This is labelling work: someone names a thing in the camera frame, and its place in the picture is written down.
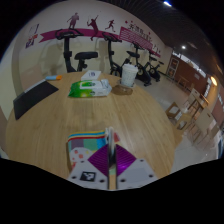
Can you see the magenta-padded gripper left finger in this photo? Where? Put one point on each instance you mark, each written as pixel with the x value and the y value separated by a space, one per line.
pixel 83 175

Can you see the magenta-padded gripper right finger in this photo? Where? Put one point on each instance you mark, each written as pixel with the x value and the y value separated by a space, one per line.
pixel 136 173

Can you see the colourful checkered towel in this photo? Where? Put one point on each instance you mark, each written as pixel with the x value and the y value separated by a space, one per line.
pixel 85 143

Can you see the group of wooden chairs and tables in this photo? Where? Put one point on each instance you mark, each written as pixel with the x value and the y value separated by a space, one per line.
pixel 196 116

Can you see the brown round coaster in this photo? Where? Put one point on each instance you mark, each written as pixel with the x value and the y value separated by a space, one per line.
pixel 120 90

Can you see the green wet wipes pack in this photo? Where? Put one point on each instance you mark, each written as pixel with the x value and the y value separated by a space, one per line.
pixel 89 89

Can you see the black mouse pad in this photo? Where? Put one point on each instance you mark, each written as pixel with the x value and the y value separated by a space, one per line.
pixel 33 98

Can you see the white cup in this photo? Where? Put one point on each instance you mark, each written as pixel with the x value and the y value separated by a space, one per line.
pixel 129 76

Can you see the small white box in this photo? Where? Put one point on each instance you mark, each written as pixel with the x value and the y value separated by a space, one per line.
pixel 90 75

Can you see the white paper strip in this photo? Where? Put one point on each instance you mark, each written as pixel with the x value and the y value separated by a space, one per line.
pixel 35 86

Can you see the blue and orange pen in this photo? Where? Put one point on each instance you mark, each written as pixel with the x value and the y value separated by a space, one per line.
pixel 53 78

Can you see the black exercise bike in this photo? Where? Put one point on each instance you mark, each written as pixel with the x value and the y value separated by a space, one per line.
pixel 111 53
pixel 68 53
pixel 155 68
pixel 140 68

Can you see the group of ceiling lights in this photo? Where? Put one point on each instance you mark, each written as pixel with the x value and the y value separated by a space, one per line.
pixel 167 3

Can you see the group of wall posters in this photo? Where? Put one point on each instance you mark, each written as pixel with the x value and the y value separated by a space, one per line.
pixel 32 36

